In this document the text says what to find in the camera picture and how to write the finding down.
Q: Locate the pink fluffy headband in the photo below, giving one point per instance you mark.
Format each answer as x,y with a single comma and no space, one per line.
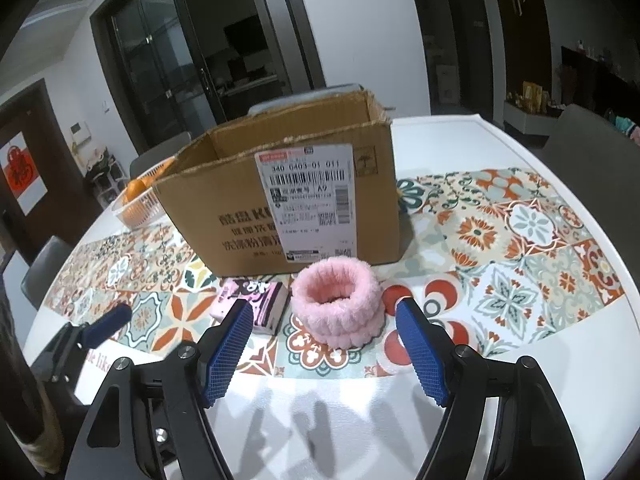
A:
339,302

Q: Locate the grey chair right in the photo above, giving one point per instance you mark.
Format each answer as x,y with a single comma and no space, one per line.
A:
601,167

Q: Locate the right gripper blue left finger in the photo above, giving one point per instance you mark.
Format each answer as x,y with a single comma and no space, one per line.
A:
220,349

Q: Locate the red paper door poster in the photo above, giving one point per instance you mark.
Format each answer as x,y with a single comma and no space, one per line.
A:
22,175

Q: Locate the black glass sliding door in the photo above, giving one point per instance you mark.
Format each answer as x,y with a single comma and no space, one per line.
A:
188,65

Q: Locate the pink cartoon tissue pack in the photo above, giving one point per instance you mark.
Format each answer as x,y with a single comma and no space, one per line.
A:
267,299

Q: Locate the grey chair behind box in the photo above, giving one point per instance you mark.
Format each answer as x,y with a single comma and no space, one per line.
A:
304,97

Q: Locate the grey chair far left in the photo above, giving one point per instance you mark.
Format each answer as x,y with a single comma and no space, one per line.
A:
158,153

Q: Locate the colourful clothes on chair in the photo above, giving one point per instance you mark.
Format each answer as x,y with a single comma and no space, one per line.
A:
629,128

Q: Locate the brown cardboard box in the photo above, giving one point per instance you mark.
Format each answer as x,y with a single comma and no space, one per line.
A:
273,192

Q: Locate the grey chair near left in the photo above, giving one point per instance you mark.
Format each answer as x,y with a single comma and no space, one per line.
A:
44,270

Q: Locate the small cluttered rack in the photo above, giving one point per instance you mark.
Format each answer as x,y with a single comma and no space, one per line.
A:
105,177

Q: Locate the patterned tile tablecloth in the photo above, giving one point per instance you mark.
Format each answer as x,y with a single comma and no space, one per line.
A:
496,257

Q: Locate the white basket of oranges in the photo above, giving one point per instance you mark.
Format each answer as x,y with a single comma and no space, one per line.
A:
137,205

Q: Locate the white low cabinet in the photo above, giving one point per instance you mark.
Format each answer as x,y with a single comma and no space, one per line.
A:
527,124

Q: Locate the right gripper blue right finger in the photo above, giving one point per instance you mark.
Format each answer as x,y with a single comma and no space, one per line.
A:
428,347

